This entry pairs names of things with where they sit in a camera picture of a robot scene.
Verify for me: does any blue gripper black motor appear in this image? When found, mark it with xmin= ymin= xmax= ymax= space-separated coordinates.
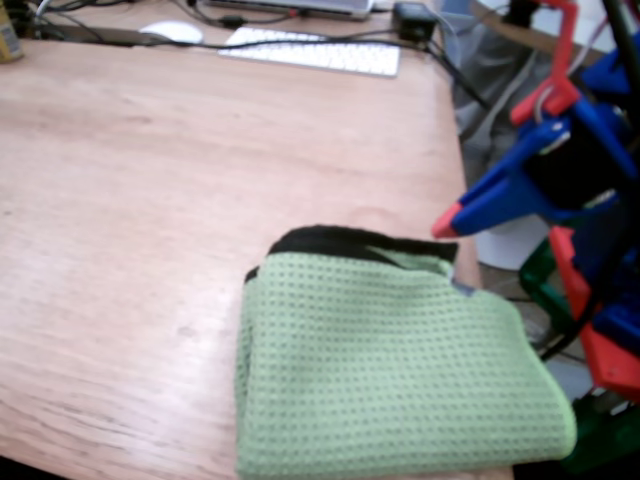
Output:
xmin=432 ymin=94 xmax=640 ymax=240

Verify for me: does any green cloth with black trim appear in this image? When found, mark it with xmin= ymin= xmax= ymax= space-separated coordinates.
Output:
xmin=234 ymin=224 xmax=580 ymax=480

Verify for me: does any grey fabric garment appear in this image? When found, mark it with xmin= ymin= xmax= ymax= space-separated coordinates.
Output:
xmin=442 ymin=12 xmax=554 ymax=174

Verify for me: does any green table clamp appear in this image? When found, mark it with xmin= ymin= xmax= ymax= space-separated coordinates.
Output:
xmin=558 ymin=397 xmax=640 ymax=475
xmin=518 ymin=239 xmax=577 ymax=342

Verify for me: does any black power adapter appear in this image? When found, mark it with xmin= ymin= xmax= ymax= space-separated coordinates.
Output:
xmin=391 ymin=2 xmax=440 ymax=45

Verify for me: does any white keyboard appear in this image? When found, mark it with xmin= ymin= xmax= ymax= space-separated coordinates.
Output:
xmin=217 ymin=27 xmax=403 ymax=80

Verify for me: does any white computer mouse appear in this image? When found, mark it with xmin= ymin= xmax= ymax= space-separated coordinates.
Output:
xmin=139 ymin=20 xmax=205 ymax=46

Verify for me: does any yellow box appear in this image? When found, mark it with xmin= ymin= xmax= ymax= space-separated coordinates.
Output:
xmin=0 ymin=7 xmax=25 ymax=65

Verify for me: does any white round pedestal table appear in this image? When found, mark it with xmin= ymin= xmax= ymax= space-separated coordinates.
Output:
xmin=469 ymin=0 xmax=609 ymax=272

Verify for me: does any black adapter mains cable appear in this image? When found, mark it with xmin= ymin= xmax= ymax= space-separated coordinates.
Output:
xmin=427 ymin=40 xmax=495 ymax=110

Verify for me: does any red wrist camera mount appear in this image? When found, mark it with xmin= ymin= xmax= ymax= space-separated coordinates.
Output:
xmin=509 ymin=0 xmax=585 ymax=126

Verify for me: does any red robot base plate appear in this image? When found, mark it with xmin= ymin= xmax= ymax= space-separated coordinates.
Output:
xmin=548 ymin=225 xmax=640 ymax=404

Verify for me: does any black desk cable with ferrite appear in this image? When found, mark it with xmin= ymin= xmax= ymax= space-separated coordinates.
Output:
xmin=187 ymin=0 xmax=307 ymax=30

